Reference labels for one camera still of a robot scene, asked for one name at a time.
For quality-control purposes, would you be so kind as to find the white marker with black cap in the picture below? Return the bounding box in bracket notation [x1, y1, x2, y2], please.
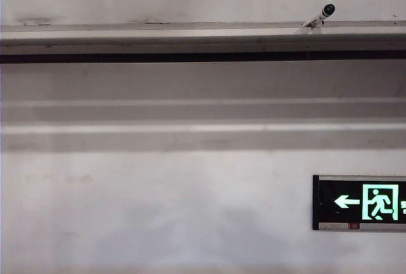
[301, 3, 336, 29]

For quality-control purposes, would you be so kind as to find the aluminium whiteboard tray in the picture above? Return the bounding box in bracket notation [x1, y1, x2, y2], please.
[0, 20, 406, 65]

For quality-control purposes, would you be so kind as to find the illuminated green exit sign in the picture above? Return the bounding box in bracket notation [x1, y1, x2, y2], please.
[311, 174, 406, 232]

